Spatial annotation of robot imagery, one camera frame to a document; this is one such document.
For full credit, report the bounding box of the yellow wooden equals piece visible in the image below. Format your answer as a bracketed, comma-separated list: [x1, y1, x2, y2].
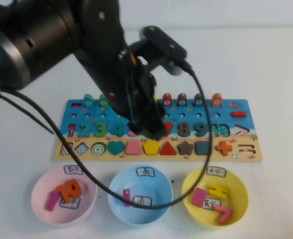
[208, 184, 229, 201]

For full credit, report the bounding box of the paper label on blue rim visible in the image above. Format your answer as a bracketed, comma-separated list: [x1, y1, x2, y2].
[135, 166, 156, 177]

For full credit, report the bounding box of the paper label inside yellow bowl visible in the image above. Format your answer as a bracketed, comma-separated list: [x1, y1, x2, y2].
[202, 198, 223, 210]

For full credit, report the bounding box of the brown wooden star piece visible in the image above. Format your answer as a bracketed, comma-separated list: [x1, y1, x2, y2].
[177, 140, 195, 156]

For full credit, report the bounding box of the yellow wooden pentagon piece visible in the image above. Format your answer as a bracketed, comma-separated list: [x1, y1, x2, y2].
[143, 140, 161, 156]

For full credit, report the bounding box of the pink wooden number one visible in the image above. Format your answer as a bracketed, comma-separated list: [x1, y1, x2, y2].
[45, 190, 60, 212]

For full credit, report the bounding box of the orange fish peg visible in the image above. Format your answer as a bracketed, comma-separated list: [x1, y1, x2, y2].
[211, 93, 223, 108]

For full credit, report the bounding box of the blue plastic bowl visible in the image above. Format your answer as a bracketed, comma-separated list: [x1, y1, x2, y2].
[107, 164, 174, 229]

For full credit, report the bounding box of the brown fish peg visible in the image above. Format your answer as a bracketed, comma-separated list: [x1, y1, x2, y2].
[177, 93, 188, 108]

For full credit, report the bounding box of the red wooden number seven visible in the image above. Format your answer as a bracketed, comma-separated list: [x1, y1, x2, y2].
[162, 121, 174, 137]

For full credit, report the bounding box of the orange wooden number ten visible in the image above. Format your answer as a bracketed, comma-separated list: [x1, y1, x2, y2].
[57, 179, 83, 199]

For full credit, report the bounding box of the pink wooden greater-than piece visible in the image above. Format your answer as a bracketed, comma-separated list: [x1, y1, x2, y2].
[214, 205, 234, 224]

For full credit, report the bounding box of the green wooden number three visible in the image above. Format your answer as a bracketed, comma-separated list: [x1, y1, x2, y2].
[94, 121, 107, 138]

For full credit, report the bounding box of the paper label on pink rim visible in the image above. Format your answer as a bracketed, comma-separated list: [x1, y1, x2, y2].
[63, 165, 84, 176]

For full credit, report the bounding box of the slate fish peg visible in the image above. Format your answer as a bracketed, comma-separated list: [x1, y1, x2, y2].
[194, 93, 204, 108]

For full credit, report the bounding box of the paper label inside blue bowl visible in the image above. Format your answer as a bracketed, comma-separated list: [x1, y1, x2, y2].
[132, 195, 154, 209]

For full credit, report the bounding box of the teal wooden number two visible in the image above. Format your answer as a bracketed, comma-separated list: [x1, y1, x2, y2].
[77, 122, 92, 138]

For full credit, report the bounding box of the pink wooden rectangle piece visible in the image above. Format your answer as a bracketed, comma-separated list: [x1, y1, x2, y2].
[191, 187, 208, 208]

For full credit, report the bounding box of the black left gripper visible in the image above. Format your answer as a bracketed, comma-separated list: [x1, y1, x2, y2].
[126, 69, 169, 141]

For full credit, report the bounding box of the teal fish peg number two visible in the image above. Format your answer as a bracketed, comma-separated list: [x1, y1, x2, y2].
[83, 93, 94, 109]

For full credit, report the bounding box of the pink plastic bowl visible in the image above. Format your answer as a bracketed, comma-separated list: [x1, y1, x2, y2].
[30, 166, 98, 228]

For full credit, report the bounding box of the green fish peg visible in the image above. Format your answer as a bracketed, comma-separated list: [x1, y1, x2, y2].
[99, 93, 110, 109]

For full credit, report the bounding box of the slate wooden number nine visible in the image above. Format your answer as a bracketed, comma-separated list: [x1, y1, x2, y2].
[194, 121, 208, 138]

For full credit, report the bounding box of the wooden sea print puzzle board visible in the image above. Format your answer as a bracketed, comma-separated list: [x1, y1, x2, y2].
[53, 99, 263, 162]

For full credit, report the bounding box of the teal wooden number four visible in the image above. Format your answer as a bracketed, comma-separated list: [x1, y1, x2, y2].
[110, 122, 125, 138]

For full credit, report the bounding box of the yellow plastic bowl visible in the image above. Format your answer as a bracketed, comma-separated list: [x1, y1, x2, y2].
[182, 166, 250, 230]

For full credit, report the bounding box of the red fish peg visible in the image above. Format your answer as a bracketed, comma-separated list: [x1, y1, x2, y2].
[162, 93, 173, 108]

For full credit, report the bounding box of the pink wooden trapezoid piece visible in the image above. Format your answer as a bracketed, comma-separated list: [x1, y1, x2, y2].
[125, 140, 142, 156]

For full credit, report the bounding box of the orange wooden plus piece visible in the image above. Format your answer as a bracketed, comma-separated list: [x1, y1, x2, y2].
[215, 140, 233, 156]

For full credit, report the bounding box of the brown wooden number eight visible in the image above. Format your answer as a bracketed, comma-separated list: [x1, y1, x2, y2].
[177, 121, 192, 138]

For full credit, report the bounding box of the teal wooden heart piece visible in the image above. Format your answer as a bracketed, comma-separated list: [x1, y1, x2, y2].
[107, 140, 126, 156]

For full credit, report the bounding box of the paper label on yellow rim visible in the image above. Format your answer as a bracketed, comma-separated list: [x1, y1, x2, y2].
[205, 166, 227, 178]

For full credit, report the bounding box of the slate wooden square piece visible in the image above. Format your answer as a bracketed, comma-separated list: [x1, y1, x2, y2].
[195, 140, 213, 156]

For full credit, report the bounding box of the black camera cable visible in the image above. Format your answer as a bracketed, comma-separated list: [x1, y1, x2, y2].
[0, 61, 211, 210]

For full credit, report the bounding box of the paper label inside pink bowl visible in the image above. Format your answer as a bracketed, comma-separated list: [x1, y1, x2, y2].
[59, 196, 81, 209]

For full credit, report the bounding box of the magenta block in blue bowl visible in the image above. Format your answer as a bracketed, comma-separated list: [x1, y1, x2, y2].
[122, 189, 132, 207]

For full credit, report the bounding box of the red wooden triangle piece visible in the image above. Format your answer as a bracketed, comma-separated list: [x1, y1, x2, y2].
[159, 140, 178, 156]

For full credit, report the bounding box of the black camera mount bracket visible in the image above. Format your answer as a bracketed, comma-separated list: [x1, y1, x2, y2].
[128, 39, 173, 74]

